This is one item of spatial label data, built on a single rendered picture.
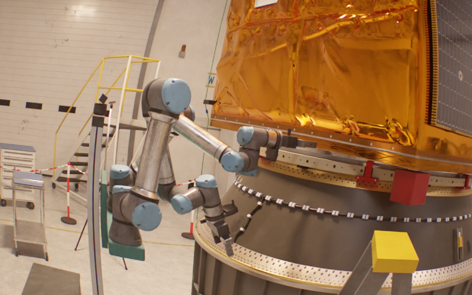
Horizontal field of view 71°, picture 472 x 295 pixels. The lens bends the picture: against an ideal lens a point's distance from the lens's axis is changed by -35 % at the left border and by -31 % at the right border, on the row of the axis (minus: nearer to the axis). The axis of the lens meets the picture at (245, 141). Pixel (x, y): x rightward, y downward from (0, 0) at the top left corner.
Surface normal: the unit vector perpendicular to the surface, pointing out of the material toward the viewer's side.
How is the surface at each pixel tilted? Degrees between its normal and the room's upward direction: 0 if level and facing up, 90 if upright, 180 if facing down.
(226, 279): 90
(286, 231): 62
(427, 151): 91
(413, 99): 87
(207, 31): 90
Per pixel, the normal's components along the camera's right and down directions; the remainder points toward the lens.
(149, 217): 0.63, 0.25
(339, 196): -0.38, -0.49
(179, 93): 0.70, 0.00
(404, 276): -0.24, -0.04
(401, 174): -0.87, -0.11
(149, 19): 0.49, 0.11
